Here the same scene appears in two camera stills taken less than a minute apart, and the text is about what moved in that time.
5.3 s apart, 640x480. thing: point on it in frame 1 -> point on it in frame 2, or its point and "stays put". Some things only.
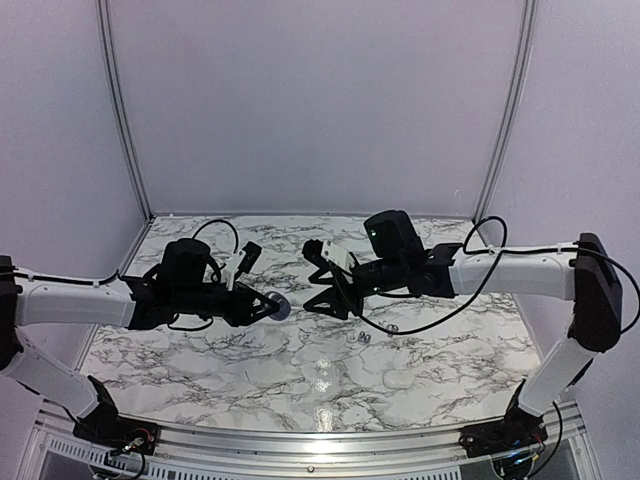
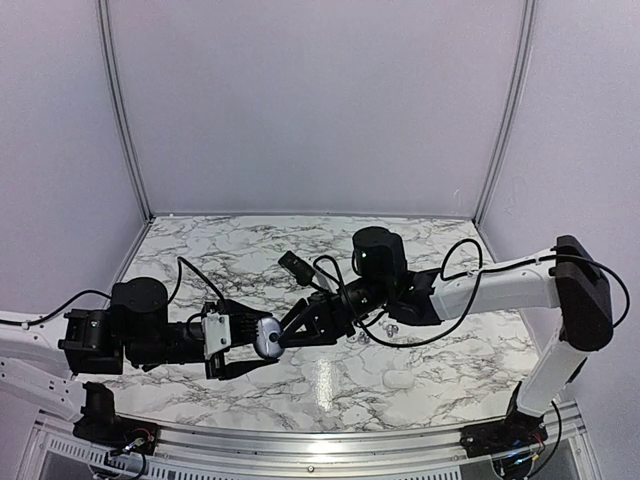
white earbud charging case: (398, 379) stays put
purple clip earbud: (364, 338) stays put
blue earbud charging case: (284, 304) -> (267, 344)
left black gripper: (242, 308) -> (219, 371)
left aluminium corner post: (103, 11) stays put
